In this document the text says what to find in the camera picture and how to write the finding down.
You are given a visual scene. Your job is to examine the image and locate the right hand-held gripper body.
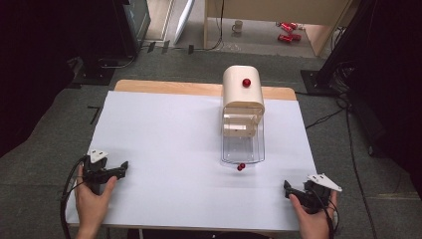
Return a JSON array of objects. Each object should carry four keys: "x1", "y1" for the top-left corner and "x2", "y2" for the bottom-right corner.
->
[{"x1": 300, "y1": 173, "x2": 343, "y2": 215}]

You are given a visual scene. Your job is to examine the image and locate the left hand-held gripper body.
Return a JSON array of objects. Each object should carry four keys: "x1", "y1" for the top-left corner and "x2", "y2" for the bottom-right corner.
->
[{"x1": 81, "y1": 148, "x2": 111, "y2": 195}]

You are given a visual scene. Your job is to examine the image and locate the clear plastic drawer red knob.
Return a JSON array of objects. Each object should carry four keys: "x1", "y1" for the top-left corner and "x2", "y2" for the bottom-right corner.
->
[{"x1": 219, "y1": 105, "x2": 267, "y2": 172}]

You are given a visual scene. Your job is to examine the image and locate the person's right hand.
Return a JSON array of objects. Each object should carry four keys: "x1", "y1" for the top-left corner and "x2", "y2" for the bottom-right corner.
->
[{"x1": 288, "y1": 191, "x2": 339, "y2": 239}]

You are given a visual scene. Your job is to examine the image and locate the person's left hand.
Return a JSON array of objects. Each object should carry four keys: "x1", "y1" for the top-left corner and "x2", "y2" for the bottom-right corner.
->
[{"x1": 74, "y1": 164, "x2": 118, "y2": 231}]

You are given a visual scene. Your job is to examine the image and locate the white paper sheet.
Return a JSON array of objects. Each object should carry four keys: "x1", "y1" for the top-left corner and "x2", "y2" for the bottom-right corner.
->
[{"x1": 65, "y1": 91, "x2": 318, "y2": 232}]

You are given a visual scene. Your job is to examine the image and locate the person's dark clothing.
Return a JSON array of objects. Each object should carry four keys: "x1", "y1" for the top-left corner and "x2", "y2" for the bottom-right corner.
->
[{"x1": 126, "y1": 228, "x2": 272, "y2": 239}]

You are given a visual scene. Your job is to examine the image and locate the dark curtain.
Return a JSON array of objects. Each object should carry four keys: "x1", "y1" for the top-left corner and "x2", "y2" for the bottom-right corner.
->
[
  {"x1": 0, "y1": 0, "x2": 115, "y2": 159},
  {"x1": 344, "y1": 0, "x2": 422, "y2": 200}
]

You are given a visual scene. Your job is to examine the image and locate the black tape strips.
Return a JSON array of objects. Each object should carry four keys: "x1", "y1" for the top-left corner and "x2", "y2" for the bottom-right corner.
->
[{"x1": 146, "y1": 39, "x2": 196, "y2": 56}]

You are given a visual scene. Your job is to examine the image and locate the white board panel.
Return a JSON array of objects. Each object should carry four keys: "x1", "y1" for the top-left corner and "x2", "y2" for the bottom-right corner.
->
[{"x1": 173, "y1": 0, "x2": 196, "y2": 45}]

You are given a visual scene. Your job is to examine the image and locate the red drink can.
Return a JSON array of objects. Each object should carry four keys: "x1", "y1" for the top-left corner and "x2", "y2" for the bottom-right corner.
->
[{"x1": 279, "y1": 21, "x2": 299, "y2": 34}]

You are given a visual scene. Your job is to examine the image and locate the beige mug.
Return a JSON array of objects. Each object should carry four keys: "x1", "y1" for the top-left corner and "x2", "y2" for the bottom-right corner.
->
[{"x1": 231, "y1": 19, "x2": 245, "y2": 35}]

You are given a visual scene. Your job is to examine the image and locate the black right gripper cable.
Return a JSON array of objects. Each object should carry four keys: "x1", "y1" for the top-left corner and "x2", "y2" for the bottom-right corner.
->
[{"x1": 310, "y1": 187, "x2": 341, "y2": 239}]

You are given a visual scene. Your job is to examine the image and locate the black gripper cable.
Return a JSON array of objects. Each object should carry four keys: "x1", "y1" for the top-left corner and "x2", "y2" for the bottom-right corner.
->
[
  {"x1": 59, "y1": 154, "x2": 88, "y2": 239},
  {"x1": 310, "y1": 187, "x2": 341, "y2": 239}
]

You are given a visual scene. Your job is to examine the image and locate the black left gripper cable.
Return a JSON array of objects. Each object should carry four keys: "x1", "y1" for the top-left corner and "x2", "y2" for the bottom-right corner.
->
[{"x1": 59, "y1": 154, "x2": 88, "y2": 239}]

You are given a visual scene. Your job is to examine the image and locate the black floor cable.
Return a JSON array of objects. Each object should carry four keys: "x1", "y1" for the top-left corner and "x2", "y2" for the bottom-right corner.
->
[{"x1": 304, "y1": 89, "x2": 380, "y2": 239}]

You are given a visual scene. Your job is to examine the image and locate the black stand with base plate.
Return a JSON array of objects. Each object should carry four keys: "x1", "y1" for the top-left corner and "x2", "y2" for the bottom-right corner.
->
[
  {"x1": 71, "y1": 49, "x2": 117, "y2": 87},
  {"x1": 300, "y1": 0, "x2": 379, "y2": 98}
]

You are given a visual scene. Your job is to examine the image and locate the black hanging cable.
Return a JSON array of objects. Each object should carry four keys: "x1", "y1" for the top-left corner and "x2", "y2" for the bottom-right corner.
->
[{"x1": 195, "y1": 0, "x2": 226, "y2": 53}]

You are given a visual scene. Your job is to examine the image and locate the light wooden desk frame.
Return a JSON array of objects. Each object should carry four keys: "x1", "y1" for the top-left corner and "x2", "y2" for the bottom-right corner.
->
[{"x1": 202, "y1": 0, "x2": 354, "y2": 58}]

